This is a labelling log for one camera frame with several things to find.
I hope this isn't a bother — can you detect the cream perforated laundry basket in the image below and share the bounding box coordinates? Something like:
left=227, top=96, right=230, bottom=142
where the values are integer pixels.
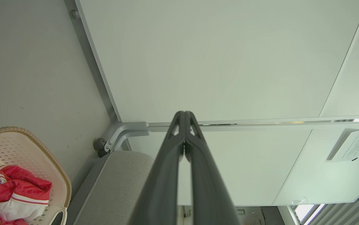
left=0, top=127, right=72, bottom=225

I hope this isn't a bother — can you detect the white partition panel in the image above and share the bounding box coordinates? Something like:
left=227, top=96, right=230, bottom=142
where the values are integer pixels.
left=126, top=122, right=359, bottom=207
left=75, top=0, right=359, bottom=123
left=320, top=0, right=359, bottom=118

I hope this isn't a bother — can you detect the grey slatted blind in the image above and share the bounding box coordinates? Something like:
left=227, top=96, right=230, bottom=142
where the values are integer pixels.
left=305, top=178, right=359, bottom=225

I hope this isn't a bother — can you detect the grey partition leg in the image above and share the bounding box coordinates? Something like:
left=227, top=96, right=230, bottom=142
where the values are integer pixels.
left=104, top=122, right=150, bottom=153

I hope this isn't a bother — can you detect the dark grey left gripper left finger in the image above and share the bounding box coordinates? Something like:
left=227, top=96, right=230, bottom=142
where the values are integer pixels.
left=129, top=111, right=185, bottom=225

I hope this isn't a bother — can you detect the red white basketball jersey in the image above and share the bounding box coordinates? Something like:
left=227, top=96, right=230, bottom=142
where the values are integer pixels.
left=0, top=165, right=53, bottom=223

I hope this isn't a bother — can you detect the grey fabric sofa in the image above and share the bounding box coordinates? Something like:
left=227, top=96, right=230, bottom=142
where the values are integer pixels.
left=66, top=151, right=155, bottom=225

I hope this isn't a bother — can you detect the black caster wheel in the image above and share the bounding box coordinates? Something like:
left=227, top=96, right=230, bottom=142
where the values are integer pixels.
left=93, top=137, right=111, bottom=158

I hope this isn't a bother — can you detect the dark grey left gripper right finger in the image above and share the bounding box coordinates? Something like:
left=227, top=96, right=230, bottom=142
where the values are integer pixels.
left=185, top=111, right=241, bottom=225

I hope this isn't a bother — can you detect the white paper notice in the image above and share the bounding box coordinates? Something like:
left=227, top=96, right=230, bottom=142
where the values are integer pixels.
left=326, top=127, right=359, bottom=163

